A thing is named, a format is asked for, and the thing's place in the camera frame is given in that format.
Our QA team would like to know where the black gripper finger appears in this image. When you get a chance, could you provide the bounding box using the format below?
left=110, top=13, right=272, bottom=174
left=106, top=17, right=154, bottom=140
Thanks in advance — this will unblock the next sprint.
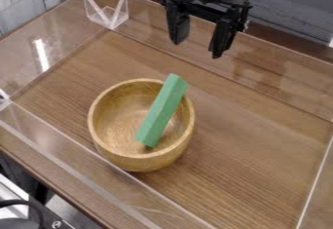
left=166, top=1, right=190, bottom=45
left=209, top=19, right=237, bottom=58

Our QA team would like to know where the green rectangular block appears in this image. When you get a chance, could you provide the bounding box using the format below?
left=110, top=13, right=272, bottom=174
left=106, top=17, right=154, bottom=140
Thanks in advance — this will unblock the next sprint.
left=134, top=73, right=188, bottom=148

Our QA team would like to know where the brown wooden bowl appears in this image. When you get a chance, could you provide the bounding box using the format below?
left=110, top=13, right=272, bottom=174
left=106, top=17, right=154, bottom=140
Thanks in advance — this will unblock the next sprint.
left=87, top=78, right=196, bottom=172

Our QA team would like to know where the clear acrylic corner bracket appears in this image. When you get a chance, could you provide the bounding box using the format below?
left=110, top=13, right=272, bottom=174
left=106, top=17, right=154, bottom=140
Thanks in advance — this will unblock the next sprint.
left=83, top=0, right=129, bottom=30

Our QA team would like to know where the clear acrylic tray wall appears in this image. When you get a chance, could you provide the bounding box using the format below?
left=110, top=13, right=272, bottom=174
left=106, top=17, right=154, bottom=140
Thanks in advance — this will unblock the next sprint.
left=0, top=0, right=333, bottom=229

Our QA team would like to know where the black metal table frame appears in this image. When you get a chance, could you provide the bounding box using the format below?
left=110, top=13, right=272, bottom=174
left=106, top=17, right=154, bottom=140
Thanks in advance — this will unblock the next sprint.
left=0, top=153, right=103, bottom=229

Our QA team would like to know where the black cable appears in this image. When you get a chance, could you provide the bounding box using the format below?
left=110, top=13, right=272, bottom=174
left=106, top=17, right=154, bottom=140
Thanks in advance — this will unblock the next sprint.
left=0, top=199, right=47, bottom=229

